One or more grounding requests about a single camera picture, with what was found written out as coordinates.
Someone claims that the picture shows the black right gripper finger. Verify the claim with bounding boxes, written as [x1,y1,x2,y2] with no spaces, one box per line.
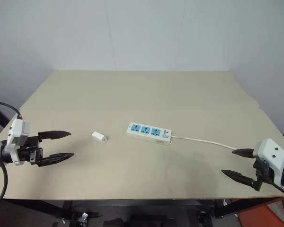
[221,169,261,192]
[231,148,256,159]

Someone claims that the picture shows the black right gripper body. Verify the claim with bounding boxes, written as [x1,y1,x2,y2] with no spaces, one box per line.
[252,158,275,188]

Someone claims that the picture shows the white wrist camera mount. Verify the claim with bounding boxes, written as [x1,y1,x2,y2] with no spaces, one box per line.
[252,139,284,185]
[5,118,31,166]

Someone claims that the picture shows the dark rounded machine shapes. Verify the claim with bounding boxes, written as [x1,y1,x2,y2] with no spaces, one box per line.
[70,200,216,227]

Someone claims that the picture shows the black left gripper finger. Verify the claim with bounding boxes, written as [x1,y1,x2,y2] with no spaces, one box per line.
[36,153,75,168]
[38,130,72,142]

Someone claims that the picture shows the small silver metal clamp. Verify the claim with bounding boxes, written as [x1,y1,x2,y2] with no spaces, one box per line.
[78,212,89,224]

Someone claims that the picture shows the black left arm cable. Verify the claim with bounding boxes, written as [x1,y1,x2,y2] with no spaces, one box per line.
[0,100,23,210]

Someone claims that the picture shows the black table frame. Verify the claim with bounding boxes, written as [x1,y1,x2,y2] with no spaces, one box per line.
[0,192,284,219]

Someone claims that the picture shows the white plug adapter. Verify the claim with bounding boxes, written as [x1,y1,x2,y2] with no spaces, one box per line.
[91,131,108,144]

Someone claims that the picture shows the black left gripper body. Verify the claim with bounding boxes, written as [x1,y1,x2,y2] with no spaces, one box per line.
[17,135,44,167]

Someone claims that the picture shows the white power strip blue sockets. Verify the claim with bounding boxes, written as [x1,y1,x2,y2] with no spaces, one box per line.
[126,122,174,146]

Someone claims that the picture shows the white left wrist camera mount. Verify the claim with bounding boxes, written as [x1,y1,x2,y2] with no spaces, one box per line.
[5,118,31,166]

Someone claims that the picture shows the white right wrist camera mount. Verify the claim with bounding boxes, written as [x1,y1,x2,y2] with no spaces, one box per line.
[252,139,284,185]

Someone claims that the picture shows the white power strip cord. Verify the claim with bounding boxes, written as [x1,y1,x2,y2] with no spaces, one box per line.
[171,135,284,157]

